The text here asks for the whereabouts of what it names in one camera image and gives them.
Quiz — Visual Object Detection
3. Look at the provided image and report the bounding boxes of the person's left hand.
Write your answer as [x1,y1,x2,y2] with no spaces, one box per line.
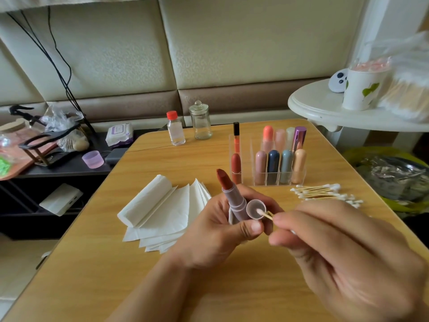
[168,184,284,271]

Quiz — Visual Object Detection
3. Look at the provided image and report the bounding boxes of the person's right hand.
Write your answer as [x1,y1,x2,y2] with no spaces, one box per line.
[268,199,429,322]

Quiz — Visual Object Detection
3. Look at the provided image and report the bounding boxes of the red lipstick mauve tube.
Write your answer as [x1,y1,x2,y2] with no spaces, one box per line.
[216,169,251,223]

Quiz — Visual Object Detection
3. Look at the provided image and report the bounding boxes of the stack of white tissues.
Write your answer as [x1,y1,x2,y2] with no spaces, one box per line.
[117,174,213,254]

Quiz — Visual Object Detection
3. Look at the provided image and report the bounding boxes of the mauve lipstick cap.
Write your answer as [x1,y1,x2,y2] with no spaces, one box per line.
[245,199,268,220]

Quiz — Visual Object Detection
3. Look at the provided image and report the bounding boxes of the pile of cotton swabs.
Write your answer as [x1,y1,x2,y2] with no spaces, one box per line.
[290,183,365,209]

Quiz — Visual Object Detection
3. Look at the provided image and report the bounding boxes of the clear acrylic lipstick organizer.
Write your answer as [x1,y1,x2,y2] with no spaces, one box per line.
[232,122,308,186]

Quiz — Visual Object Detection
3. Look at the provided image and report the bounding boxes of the person's left forearm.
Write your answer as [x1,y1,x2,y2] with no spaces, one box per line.
[107,254,202,322]

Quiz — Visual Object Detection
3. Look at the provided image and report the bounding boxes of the yellow-green bin with bag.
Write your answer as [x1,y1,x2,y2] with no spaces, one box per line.
[345,147,429,215]

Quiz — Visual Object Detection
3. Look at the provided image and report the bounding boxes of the clear bottle red cap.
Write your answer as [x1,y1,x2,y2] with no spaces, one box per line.
[166,110,186,146]

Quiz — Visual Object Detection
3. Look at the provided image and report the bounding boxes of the glass jar with lid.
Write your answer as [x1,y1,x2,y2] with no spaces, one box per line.
[189,100,213,140]

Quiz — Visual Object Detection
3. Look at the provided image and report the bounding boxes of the wet wipes pack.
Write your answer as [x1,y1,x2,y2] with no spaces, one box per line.
[105,123,134,147]

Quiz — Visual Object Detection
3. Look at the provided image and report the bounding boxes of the small purple plastic cup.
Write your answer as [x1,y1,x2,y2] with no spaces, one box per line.
[82,150,105,169]

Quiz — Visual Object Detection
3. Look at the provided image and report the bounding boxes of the white power bank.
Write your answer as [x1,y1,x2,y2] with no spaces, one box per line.
[38,183,83,216]

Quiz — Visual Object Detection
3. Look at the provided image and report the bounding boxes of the black low shelf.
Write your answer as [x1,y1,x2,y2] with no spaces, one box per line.
[0,127,165,239]

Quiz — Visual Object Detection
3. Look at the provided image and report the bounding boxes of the white round side table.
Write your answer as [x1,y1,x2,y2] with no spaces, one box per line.
[288,78,429,133]

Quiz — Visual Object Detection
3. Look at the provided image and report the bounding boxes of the white mug green leaf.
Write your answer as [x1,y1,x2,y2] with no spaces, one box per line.
[342,60,393,111]

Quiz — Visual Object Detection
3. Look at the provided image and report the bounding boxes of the white panda figure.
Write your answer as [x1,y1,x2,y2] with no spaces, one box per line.
[328,69,349,93]

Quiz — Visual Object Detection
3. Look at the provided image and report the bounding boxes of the crumpled clear plastic bag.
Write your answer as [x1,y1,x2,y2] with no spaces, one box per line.
[42,104,90,153]

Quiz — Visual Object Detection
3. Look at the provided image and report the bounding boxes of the beige padded backrest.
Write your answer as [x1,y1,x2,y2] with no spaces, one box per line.
[0,0,370,125]

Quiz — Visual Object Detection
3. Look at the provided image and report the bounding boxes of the pink tray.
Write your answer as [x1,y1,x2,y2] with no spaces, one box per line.
[0,127,58,180]

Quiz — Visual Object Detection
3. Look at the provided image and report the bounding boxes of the green plastic wrapper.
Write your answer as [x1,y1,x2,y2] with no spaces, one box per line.
[0,154,13,178]

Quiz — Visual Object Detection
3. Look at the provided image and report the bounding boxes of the black clip tool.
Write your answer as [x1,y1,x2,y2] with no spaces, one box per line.
[9,104,44,126]

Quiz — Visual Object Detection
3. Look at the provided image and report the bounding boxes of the jar with wooden lid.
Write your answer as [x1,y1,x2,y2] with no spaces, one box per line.
[0,119,28,136]

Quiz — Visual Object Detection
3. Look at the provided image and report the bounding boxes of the black cables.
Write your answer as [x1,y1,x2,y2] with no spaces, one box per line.
[7,6,91,128]

